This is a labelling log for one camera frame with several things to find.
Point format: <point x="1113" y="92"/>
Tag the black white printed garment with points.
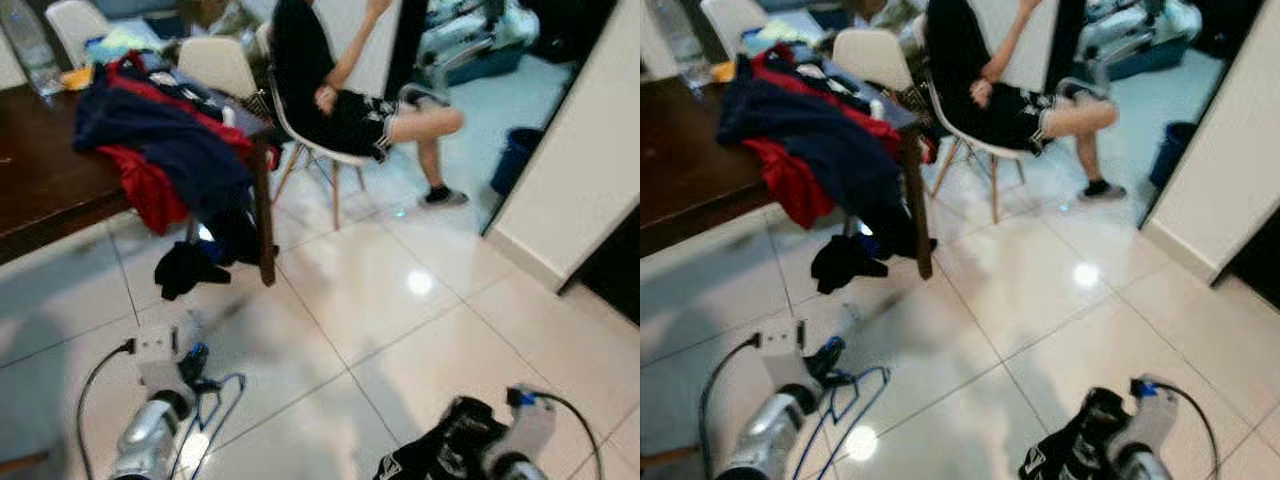
<point x="1080" y="440"/>
<point x="440" y="445"/>

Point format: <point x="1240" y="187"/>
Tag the black cloth garment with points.
<point x="845" y="262"/>
<point x="185" y="268"/>

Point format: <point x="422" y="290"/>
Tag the red garment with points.
<point x="150" y="195"/>
<point x="790" y="185"/>

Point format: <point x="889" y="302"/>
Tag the navy blue garment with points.
<point x="830" y="150"/>
<point x="170" y="140"/>

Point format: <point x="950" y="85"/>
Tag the white chair wooden legs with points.
<point x="75" y="22"/>
<point x="320" y="150"/>
<point x="975" y="145"/>
<point x="215" y="65"/>
<point x="730" y="18"/>
<point x="870" y="58"/>

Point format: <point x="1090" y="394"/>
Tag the dark wooden table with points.
<point x="40" y="170"/>
<point x="680" y="160"/>

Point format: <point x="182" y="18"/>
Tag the small orange object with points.
<point x="77" y="79"/>
<point x="725" y="72"/>

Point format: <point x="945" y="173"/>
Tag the teal cloth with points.
<point x="785" y="35"/>
<point x="125" y="42"/>

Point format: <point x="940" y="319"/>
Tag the seated person black clothes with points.
<point x="955" y="50"/>
<point x="300" y="50"/>

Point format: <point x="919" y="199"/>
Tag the clear plastic bottle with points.
<point x="30" y="50"/>
<point x="685" y="45"/>

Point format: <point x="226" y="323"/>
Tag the blue bucket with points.
<point x="1172" y="155"/>
<point x="515" y="160"/>

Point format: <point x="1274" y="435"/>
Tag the bed with blue base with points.
<point x="480" y="65"/>
<point x="1140" y="62"/>

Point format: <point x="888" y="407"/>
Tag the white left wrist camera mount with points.
<point x="782" y="338"/>
<point x="155" y="342"/>

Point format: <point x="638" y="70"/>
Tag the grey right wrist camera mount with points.
<point x="530" y="425"/>
<point x="1150" y="420"/>

